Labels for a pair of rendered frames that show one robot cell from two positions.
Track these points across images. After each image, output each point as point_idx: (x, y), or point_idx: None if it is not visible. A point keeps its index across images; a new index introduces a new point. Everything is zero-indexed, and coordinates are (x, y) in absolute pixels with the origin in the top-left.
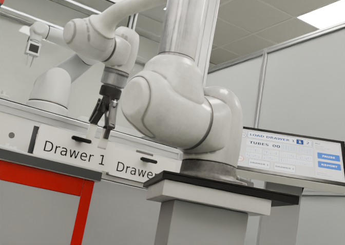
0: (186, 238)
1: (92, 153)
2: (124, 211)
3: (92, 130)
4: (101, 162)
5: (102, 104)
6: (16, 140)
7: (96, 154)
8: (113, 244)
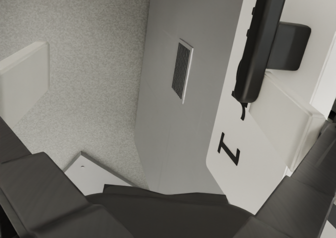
0: None
1: (247, 114)
2: (208, 185)
3: (282, 121)
4: (224, 145)
5: (131, 235)
6: None
7: (242, 134)
8: (186, 136)
